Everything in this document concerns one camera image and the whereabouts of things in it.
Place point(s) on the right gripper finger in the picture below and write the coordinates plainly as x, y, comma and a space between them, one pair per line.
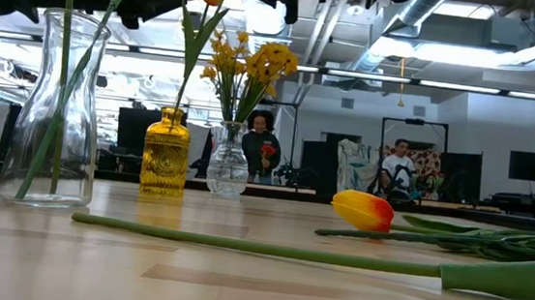
292, 11

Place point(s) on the yellow orange tulip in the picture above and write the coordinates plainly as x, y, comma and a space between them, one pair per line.
361, 210

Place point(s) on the background black robot arm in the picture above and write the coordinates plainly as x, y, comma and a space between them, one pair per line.
400, 183
289, 174

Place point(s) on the amber glass vase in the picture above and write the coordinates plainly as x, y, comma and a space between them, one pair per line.
164, 160

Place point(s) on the clear smooth glass vase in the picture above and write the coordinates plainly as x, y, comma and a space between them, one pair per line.
78, 153

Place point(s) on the clear textured glass vase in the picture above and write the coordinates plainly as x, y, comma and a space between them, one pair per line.
227, 171

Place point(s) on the black monitor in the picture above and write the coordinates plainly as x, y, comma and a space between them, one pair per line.
130, 130

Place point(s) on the red flower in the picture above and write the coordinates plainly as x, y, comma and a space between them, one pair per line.
268, 150

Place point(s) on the person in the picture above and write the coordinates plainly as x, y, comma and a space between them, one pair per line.
394, 168
255, 149

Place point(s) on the black partition panel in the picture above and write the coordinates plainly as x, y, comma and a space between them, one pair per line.
319, 164
461, 177

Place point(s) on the white teal cloth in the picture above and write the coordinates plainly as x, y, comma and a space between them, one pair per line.
356, 165

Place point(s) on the floral patterned cloth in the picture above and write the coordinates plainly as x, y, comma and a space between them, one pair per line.
429, 164

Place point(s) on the dark desk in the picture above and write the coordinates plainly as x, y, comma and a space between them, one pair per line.
525, 199

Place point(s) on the silver ventilation duct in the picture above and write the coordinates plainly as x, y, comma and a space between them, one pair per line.
421, 8

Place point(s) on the grey wall vent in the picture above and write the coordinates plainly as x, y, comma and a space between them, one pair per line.
419, 111
347, 103

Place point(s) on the black stand frame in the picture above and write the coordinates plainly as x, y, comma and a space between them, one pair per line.
294, 133
415, 121

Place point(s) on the black wall screen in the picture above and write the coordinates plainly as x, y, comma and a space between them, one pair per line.
531, 166

